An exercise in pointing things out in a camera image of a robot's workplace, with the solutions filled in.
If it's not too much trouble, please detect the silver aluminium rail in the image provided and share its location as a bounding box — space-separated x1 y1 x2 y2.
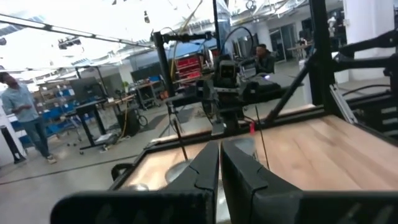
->
328 83 359 125

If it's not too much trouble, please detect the black right camera cable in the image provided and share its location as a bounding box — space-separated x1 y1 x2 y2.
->
222 26 255 58

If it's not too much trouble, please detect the black computer tower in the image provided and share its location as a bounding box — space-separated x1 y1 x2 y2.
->
116 108 141 138

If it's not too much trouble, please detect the red bin rack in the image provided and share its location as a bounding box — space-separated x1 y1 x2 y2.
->
175 55 203 80

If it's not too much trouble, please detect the black aluminium rig frame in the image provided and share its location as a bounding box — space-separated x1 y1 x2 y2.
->
0 0 398 200

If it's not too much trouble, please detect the large dark display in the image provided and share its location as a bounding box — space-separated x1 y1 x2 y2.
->
129 62 163 82

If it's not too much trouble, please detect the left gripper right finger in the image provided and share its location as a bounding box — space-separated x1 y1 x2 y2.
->
220 139 398 224

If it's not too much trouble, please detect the black computer monitor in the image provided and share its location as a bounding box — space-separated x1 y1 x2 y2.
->
68 77 101 104

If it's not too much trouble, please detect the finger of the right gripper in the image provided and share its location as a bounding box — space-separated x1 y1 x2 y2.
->
217 80 228 105
227 80 239 105

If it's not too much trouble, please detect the plain black floor mat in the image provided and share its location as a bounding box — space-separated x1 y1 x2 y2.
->
146 113 170 133

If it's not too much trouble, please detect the black standing desk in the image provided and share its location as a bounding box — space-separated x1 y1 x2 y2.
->
63 98 109 156

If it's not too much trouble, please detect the black tower stand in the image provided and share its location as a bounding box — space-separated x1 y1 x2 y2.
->
0 125 27 165

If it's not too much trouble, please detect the blue storage bin rack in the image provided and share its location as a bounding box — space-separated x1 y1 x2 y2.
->
9 88 83 147

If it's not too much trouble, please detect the yellow hanging cable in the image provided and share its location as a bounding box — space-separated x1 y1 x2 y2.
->
169 0 203 74

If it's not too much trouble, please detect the wooden-top desk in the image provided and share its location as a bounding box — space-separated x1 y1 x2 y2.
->
105 93 137 108

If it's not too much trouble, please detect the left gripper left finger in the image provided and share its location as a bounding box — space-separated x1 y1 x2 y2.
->
49 140 220 224

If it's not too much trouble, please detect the black-framed wooden shelf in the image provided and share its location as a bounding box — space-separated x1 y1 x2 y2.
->
166 104 271 171

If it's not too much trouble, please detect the yellow power cable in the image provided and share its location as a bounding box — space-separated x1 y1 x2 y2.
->
119 102 131 140

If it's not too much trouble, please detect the black ceiling spotlight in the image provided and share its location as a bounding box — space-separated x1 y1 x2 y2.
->
57 36 82 50

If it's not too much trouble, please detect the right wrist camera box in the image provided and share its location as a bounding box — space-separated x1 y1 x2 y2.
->
219 59 237 80

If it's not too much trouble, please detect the person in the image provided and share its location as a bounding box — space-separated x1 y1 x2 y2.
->
253 43 277 75
0 71 58 165

